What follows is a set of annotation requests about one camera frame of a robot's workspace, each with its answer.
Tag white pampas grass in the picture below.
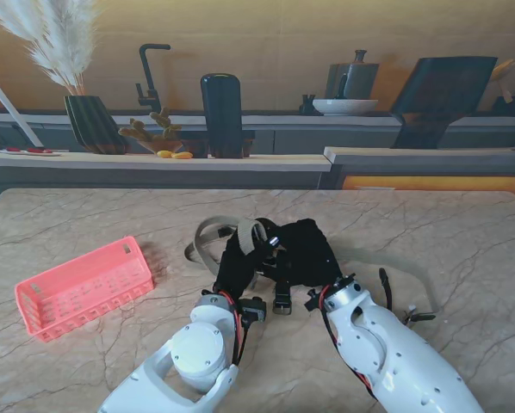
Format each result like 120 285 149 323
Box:
0 0 99 96

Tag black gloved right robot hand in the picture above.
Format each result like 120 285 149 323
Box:
261 218 344 288

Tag pink plastic storage basket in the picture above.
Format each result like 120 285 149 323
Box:
14 235 155 344

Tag grey counter with orange light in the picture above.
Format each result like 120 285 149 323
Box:
323 145 515 191

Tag dark slanted board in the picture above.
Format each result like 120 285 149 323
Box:
388 55 499 151

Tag white leaning slat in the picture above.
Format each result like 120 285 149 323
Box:
0 87 46 148

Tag black leather belt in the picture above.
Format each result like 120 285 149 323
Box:
252 217 294 315

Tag long beige woven belt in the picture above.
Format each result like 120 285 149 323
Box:
338 248 440 322

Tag black kitchen faucet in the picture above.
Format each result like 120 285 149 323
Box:
135 43 172 114

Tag arm red black cables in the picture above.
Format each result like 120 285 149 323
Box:
222 290 252 367
317 284 377 392

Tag grey back cabinet counter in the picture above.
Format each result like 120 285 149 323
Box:
0 109 515 155

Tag cactus plant in bowl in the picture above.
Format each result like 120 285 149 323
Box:
118 106 183 154

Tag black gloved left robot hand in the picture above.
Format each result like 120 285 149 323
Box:
213 227 280 300

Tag white shallow bowl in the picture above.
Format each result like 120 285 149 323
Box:
312 98 380 117

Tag dark ribbed vase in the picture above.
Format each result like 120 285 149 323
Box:
63 95 129 155

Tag yellow wooden utensil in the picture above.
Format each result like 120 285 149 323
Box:
489 58 515 104

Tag small black bottles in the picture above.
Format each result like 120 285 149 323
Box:
299 93 318 116

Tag plate with red slices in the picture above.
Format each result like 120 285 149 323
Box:
0 146 64 157

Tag left arm red black cables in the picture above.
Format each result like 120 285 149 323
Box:
222 290 252 367

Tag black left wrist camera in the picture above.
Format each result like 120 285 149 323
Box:
238 298 268 330

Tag right arm red black cables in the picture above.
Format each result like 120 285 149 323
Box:
317 284 377 392

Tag grey jug with lid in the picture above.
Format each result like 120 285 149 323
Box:
325 49 381 101

